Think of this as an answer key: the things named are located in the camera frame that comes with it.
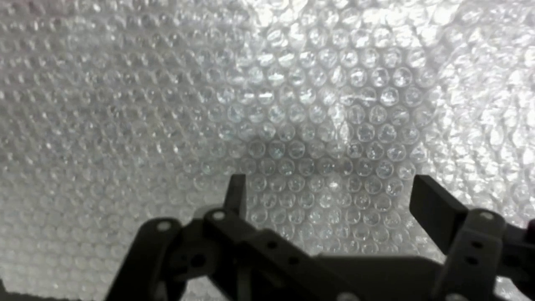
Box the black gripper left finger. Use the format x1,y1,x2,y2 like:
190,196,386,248
105,172,357,301

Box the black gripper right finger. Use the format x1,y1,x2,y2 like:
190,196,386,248
408,174,535,301

